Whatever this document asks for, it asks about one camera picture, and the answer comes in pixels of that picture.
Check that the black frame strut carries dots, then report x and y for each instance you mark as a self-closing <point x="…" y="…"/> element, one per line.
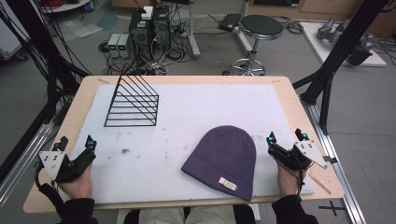
<point x="34" y="46"/>
<point x="342" y="56"/>

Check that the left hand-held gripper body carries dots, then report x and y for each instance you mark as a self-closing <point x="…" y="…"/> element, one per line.
<point x="77" y="165"/>

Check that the small black bracket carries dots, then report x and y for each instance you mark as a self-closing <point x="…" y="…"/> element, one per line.
<point x="330" y="159"/>

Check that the white adapter box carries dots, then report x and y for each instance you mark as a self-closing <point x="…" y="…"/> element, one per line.
<point x="147" y="12"/>

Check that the grey bench power supply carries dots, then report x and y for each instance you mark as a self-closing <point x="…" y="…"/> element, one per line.
<point x="113" y="45"/>
<point x="124" y="46"/>

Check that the person's left hand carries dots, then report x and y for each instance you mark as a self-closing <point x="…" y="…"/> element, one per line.
<point x="77" y="186"/>

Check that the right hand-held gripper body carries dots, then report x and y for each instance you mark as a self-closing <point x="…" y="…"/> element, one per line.
<point x="306" y="152"/>

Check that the person's legs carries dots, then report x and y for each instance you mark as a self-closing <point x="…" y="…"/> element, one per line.
<point x="202" y="215"/>

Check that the flat black box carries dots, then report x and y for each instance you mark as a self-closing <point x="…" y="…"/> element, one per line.
<point x="229" y="21"/>

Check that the aluminium rail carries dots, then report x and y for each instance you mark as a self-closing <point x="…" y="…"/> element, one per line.
<point x="28" y="155"/>
<point x="336" y="161"/>

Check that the blue tape roll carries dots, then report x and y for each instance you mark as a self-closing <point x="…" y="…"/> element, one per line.
<point x="89" y="6"/>

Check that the purple knit beanie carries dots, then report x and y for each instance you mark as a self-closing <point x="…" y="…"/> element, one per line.
<point x="224" y="158"/>

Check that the white foam mat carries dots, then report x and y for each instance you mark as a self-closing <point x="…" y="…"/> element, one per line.
<point x="186" y="112"/>

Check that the person's right hand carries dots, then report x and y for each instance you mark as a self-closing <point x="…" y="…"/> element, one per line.
<point x="288" y="182"/>

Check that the black computer tower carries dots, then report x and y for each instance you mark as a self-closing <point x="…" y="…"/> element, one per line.
<point x="140" y="34"/>
<point x="161" y="28"/>

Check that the black round stool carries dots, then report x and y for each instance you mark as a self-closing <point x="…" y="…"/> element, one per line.
<point x="260" y="26"/>

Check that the clear plastic sheet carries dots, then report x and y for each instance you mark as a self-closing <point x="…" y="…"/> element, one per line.
<point x="79" y="29"/>

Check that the white floor board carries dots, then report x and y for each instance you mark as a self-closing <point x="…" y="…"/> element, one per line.
<point x="314" y="40"/>

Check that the grey desk leg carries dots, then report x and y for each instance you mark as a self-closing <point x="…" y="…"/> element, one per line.
<point x="193" y="31"/>

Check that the thin wooden stick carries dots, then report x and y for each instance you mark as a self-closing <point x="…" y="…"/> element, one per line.
<point x="319" y="184"/>

